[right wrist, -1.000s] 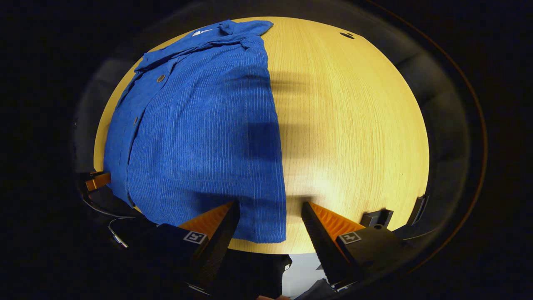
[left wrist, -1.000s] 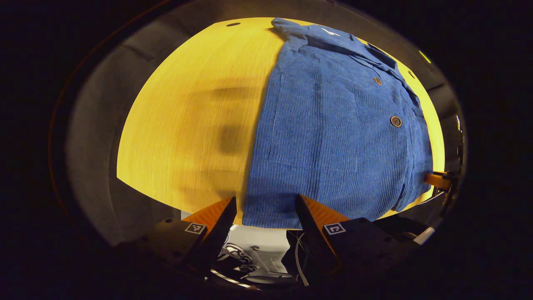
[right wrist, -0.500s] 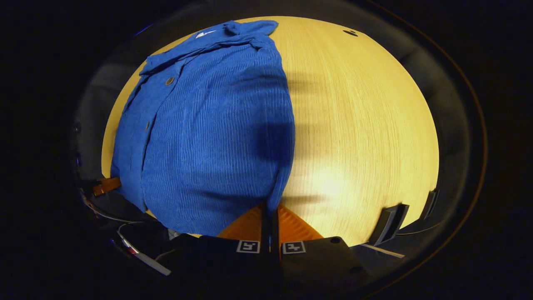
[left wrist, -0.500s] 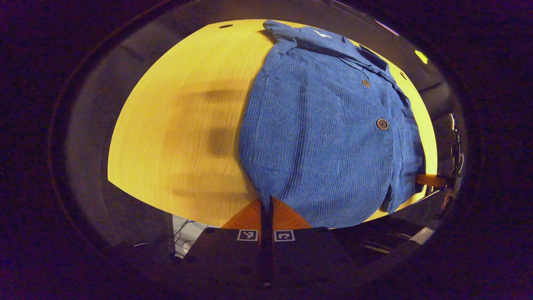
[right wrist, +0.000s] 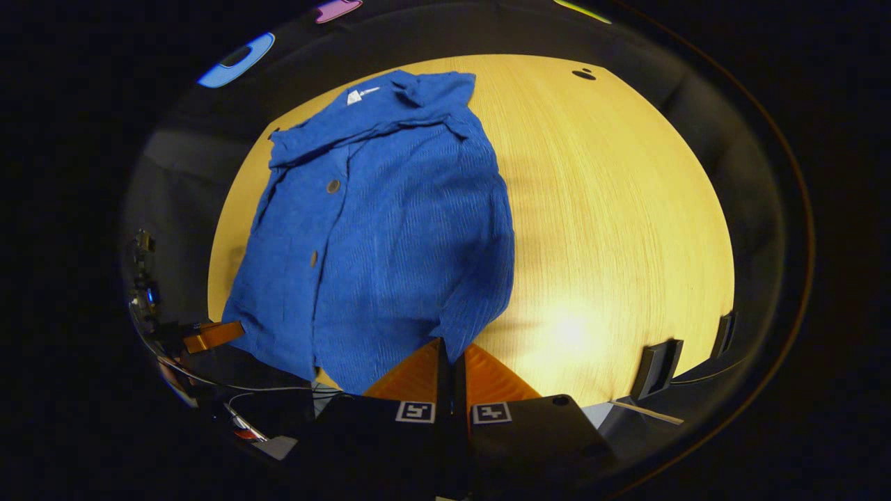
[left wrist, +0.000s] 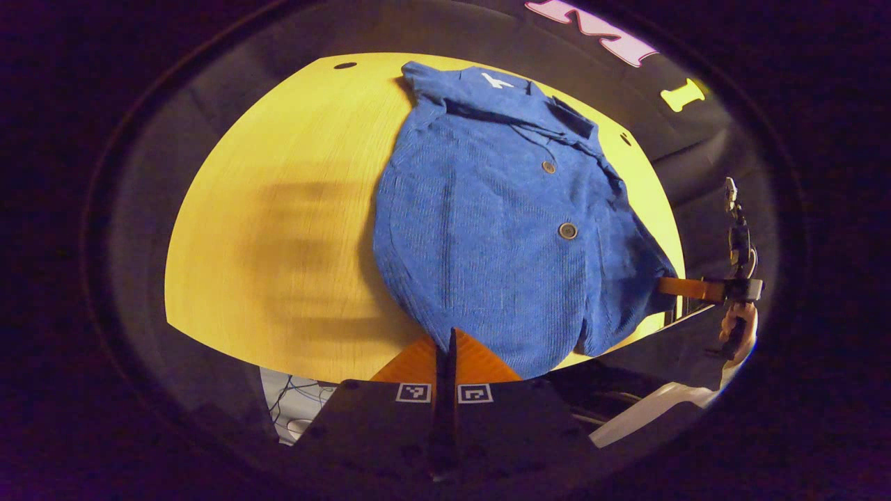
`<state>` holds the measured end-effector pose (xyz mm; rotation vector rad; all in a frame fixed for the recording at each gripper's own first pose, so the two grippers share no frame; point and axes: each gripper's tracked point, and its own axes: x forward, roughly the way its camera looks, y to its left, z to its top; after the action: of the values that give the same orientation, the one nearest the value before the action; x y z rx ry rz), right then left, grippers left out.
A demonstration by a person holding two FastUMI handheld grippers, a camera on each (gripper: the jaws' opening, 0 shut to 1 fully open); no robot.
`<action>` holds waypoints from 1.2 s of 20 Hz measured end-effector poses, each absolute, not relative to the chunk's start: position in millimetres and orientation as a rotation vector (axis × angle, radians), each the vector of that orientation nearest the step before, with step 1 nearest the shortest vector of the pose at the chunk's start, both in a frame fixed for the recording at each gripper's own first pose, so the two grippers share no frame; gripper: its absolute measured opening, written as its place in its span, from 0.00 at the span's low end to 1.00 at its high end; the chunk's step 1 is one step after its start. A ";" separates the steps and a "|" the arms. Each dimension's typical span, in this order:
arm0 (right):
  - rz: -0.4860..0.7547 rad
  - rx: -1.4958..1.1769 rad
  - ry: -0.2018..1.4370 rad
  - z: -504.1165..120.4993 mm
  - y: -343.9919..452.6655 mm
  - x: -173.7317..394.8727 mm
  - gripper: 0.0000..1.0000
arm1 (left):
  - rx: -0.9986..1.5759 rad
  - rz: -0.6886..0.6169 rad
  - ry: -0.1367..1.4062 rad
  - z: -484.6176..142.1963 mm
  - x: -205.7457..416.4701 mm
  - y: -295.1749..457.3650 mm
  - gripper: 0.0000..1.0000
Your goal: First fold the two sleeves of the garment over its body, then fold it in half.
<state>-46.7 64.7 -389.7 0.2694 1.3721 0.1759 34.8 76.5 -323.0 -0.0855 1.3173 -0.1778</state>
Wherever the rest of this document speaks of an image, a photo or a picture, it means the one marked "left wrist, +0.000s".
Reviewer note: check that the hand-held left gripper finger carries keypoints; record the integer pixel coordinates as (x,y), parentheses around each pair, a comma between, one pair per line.
(454,431)
(438,431)

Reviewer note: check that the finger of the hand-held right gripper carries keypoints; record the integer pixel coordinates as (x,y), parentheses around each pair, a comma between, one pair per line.
(689,288)

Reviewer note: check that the blue button shirt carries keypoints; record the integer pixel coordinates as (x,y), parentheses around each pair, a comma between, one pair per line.
(487,243)

